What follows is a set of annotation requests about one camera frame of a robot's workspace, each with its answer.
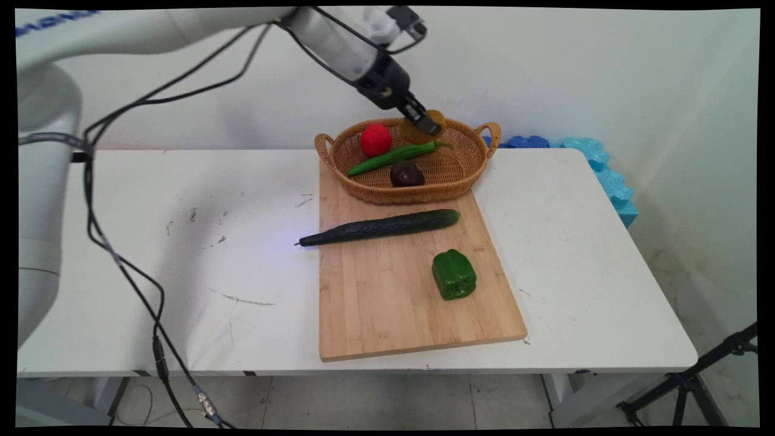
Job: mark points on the green bell pepper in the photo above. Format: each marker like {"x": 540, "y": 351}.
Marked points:
{"x": 454, "y": 275}

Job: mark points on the white table leg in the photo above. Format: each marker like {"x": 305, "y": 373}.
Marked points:
{"x": 60, "y": 402}
{"x": 581, "y": 399}

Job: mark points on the red tomato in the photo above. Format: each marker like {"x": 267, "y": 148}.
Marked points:
{"x": 375, "y": 140}

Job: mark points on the light blue foam piece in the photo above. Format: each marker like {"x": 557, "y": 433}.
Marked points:
{"x": 608, "y": 175}

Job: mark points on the black tripod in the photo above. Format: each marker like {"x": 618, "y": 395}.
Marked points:
{"x": 684, "y": 384}

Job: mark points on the woven wicker basket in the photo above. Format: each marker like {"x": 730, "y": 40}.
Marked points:
{"x": 448, "y": 172}

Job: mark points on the wrist camera on grey mount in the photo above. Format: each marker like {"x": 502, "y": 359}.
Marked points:
{"x": 404, "y": 19}

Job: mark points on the dark blue foam piece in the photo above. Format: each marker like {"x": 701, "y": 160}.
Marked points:
{"x": 527, "y": 142}

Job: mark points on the dark purple round fruit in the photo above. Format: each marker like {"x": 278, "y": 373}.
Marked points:
{"x": 407, "y": 174}

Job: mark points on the bamboo cutting board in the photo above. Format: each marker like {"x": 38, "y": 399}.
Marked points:
{"x": 387, "y": 290}

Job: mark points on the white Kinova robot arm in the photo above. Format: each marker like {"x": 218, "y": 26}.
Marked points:
{"x": 109, "y": 42}

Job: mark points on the long green chili pepper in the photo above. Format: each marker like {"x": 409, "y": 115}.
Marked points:
{"x": 393, "y": 157}

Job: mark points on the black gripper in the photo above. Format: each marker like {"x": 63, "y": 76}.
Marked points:
{"x": 385, "y": 77}

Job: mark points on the yellow-orange vegetable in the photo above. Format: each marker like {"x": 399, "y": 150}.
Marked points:
{"x": 418, "y": 134}

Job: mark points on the long dark green cucumber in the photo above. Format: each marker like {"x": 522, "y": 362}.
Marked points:
{"x": 387, "y": 226}

